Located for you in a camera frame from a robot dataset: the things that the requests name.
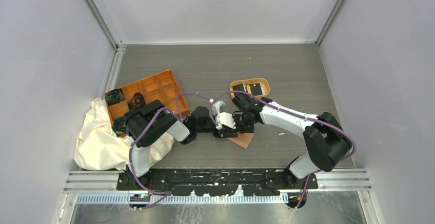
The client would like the oval wooden card tray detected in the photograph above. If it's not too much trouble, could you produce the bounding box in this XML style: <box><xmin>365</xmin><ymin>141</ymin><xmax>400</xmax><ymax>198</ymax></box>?
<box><xmin>230</xmin><ymin>78</ymin><xmax>270</xmax><ymax>98</ymax></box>

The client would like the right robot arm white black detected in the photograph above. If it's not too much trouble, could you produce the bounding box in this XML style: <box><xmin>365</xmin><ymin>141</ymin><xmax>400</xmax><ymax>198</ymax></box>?
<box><xmin>232</xmin><ymin>93</ymin><xmax>354</xmax><ymax>189</ymax></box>

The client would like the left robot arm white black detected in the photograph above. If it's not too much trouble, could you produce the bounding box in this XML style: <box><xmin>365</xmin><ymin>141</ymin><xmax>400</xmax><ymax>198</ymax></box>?
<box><xmin>124</xmin><ymin>100</ymin><xmax>238</xmax><ymax>190</ymax></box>

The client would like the black card left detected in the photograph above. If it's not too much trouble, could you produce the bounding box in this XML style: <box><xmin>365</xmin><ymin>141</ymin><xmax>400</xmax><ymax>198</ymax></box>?
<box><xmin>232</xmin><ymin>83</ymin><xmax>247</xmax><ymax>95</ymax></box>

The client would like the orange compartment tray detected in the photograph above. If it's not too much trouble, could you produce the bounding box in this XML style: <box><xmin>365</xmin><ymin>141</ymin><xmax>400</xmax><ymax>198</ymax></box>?
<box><xmin>104</xmin><ymin>69</ymin><xmax>190</xmax><ymax>127</ymax></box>

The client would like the dark rolled belt middle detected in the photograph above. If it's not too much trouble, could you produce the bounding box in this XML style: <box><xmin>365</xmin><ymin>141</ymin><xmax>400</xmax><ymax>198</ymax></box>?
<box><xmin>128</xmin><ymin>92</ymin><xmax>146</xmax><ymax>110</ymax></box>

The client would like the dark rolled belt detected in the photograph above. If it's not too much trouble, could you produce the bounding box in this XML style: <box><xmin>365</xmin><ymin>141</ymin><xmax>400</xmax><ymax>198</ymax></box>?
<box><xmin>104</xmin><ymin>88</ymin><xmax>125</xmax><ymax>106</ymax></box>
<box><xmin>128</xmin><ymin>92</ymin><xmax>146</xmax><ymax>110</ymax></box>
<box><xmin>112</xmin><ymin>116</ymin><xmax>126</xmax><ymax>136</ymax></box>

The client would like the dark rolled belt bottom left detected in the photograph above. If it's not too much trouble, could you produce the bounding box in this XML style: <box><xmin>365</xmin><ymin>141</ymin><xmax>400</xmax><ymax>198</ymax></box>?
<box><xmin>112</xmin><ymin>116</ymin><xmax>126</xmax><ymax>136</ymax></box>

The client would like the dark rolled belt upper left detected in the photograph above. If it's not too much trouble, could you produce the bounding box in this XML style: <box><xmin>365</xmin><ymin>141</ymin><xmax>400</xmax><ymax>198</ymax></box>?
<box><xmin>104</xmin><ymin>88</ymin><xmax>125</xmax><ymax>106</ymax></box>

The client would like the cream cloth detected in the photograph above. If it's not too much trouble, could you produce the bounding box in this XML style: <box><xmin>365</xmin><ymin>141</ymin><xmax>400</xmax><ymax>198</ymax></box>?
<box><xmin>73</xmin><ymin>98</ymin><xmax>174</xmax><ymax>170</ymax></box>

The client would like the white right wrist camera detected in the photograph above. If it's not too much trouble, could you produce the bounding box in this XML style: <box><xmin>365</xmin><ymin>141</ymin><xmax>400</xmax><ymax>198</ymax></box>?
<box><xmin>215</xmin><ymin>112</ymin><xmax>236</xmax><ymax>130</ymax></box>

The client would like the black mounting base plate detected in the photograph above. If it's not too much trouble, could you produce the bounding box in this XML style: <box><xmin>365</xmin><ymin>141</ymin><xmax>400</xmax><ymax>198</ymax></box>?
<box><xmin>116</xmin><ymin>168</ymin><xmax>318</xmax><ymax>196</ymax></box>

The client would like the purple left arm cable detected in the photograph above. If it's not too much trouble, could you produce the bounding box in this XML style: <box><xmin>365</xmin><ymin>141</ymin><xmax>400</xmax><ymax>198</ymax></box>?
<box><xmin>127</xmin><ymin>92</ymin><xmax>215</xmax><ymax>210</ymax></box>

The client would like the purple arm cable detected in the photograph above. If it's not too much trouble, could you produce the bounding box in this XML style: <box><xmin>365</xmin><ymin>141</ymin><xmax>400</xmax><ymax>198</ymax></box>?
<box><xmin>209</xmin><ymin>90</ymin><xmax>357</xmax><ymax>210</ymax></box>
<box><xmin>127</xmin><ymin>92</ymin><xmax>215</xmax><ymax>210</ymax></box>

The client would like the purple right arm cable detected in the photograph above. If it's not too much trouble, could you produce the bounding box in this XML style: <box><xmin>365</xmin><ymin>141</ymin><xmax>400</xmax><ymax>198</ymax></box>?
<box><xmin>209</xmin><ymin>90</ymin><xmax>357</xmax><ymax>210</ymax></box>

